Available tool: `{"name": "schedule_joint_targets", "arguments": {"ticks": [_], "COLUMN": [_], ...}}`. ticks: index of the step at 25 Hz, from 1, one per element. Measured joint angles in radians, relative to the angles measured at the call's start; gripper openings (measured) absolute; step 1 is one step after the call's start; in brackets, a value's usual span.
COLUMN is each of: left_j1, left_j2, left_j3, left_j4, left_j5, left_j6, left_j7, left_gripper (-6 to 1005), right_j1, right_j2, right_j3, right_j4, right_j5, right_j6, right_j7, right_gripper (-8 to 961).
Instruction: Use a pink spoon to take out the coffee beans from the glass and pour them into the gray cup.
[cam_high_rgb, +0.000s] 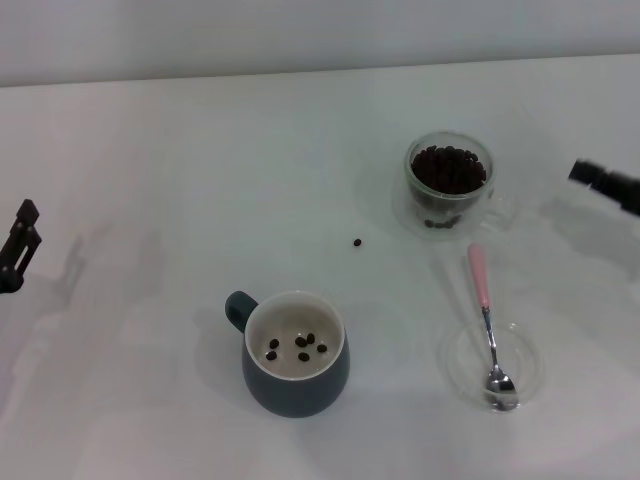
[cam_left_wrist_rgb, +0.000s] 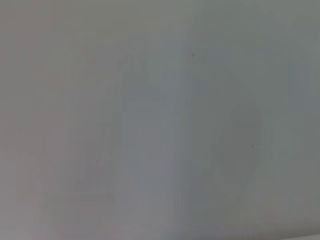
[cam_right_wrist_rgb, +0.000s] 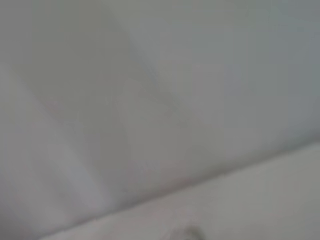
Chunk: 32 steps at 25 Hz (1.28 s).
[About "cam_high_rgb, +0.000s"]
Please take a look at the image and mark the pink-handled steel spoon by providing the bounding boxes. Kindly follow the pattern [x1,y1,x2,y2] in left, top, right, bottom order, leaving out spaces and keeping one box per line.
[467,243,519,412]

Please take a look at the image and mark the clear glass saucer dish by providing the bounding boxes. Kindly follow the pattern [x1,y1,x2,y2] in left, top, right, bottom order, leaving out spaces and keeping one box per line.
[438,317,544,412]

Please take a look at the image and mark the coffee beans heap in glass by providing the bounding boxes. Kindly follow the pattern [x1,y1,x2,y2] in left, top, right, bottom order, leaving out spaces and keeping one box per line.
[410,144,487,230]

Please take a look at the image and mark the double-walled clear glass cup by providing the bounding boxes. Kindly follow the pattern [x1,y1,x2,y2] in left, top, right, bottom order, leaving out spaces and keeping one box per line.
[392,130,516,244]

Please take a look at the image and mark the spooned coffee beans portion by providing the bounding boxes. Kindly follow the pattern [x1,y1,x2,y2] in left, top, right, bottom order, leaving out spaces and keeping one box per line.
[266,333,330,362]

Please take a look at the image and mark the dark blue mug cream inside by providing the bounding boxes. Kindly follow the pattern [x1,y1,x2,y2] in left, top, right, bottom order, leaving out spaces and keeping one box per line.
[224,289,351,419]

